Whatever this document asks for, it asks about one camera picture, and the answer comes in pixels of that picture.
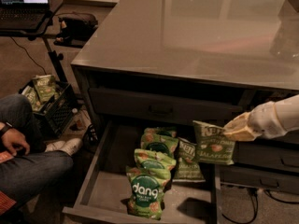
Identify kettle jalapeno chip bag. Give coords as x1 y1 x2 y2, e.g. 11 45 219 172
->
193 120 235 165
173 138 206 183

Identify red patterned cloth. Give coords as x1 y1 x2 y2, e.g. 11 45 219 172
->
0 151 16 216

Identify dark bag on floor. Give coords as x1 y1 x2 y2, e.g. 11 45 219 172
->
54 12 98 48

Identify black floor cable right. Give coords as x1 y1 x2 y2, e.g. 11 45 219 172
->
221 188 299 224

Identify green dang chip bag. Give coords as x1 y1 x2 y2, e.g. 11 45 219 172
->
144 127 177 137
140 133 178 158
126 167 171 220
135 148 177 171

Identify seated person's jeans legs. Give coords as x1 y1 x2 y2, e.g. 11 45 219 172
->
0 94 73 214

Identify seated person's hand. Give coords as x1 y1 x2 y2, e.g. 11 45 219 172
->
1 128 30 156

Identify rear green Dang chip bag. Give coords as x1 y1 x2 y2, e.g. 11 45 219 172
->
144 127 177 137

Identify black plastic crate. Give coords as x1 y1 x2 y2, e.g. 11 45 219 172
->
19 80 77 140

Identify open grey middle drawer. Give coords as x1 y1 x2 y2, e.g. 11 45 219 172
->
63 120 222 224

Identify black laptop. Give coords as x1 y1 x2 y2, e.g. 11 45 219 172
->
0 0 51 31

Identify black wrist watch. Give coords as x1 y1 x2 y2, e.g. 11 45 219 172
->
0 122 13 137

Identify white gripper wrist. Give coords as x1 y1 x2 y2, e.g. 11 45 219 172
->
223 102 287 141

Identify black laptop stand table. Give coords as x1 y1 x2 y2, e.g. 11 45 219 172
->
0 0 67 82

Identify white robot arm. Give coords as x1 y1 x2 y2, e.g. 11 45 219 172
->
223 95 299 141

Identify black power cable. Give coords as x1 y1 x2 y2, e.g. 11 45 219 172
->
9 35 48 77

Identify white sneaker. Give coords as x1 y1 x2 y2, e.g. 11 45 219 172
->
46 138 83 156

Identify front green Dang chip bag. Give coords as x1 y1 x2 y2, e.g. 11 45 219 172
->
126 167 171 220

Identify grey counter cabinet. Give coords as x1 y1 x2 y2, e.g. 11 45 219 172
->
72 0 299 129

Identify grey top drawer front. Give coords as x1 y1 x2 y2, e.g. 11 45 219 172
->
88 87 242 126

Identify Kettle chip bag in crate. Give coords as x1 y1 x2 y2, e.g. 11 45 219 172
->
32 75 56 104

